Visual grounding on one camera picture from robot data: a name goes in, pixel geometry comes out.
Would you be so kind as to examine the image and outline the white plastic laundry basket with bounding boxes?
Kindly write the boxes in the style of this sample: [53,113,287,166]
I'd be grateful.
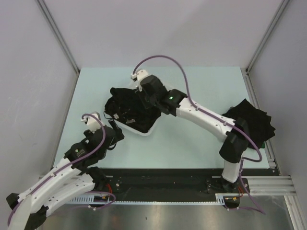
[115,119,159,137]

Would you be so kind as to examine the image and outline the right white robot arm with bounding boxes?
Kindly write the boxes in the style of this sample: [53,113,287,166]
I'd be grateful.
[133,71,248,193]

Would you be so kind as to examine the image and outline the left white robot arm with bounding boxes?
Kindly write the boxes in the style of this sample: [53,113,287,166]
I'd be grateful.
[6,126,124,230]

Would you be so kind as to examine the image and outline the black shirts in basket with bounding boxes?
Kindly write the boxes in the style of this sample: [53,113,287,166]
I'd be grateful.
[105,88,161,134]

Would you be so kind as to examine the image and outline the folded black shirt stack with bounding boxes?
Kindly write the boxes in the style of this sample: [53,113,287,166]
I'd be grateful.
[222,99,276,149]

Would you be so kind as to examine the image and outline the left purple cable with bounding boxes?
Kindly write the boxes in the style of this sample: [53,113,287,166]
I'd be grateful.
[7,114,117,227]

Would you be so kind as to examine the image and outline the purple cable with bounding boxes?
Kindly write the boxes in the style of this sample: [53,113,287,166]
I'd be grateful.
[7,114,117,227]
[133,55,266,215]

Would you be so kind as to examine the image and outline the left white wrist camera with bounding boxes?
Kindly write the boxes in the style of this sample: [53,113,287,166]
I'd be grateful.
[81,112,103,133]

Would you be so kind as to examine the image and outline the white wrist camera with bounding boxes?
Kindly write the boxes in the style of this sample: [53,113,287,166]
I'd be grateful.
[130,69,149,82]
[81,112,103,133]

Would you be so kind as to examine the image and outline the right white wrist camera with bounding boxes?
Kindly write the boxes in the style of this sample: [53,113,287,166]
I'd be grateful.
[130,69,149,82]

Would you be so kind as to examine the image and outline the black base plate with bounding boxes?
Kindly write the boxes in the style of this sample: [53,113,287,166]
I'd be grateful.
[98,168,250,208]

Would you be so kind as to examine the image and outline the right aluminium frame post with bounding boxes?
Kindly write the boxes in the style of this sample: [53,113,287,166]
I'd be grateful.
[245,0,292,74]

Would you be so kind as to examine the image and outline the aluminium frame post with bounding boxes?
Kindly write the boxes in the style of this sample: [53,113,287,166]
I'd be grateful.
[35,0,80,75]
[245,0,292,74]

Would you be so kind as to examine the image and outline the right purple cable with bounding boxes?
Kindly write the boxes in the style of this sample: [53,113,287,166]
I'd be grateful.
[133,55,266,215]

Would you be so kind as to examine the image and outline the slotted cable duct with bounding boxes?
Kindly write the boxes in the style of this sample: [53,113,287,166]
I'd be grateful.
[67,194,239,209]

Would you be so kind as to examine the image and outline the left aluminium frame post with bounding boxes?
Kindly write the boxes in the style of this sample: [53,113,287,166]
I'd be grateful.
[35,0,80,75]

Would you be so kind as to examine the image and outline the aluminium rail right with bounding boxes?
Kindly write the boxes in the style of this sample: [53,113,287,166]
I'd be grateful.
[241,68,298,230]

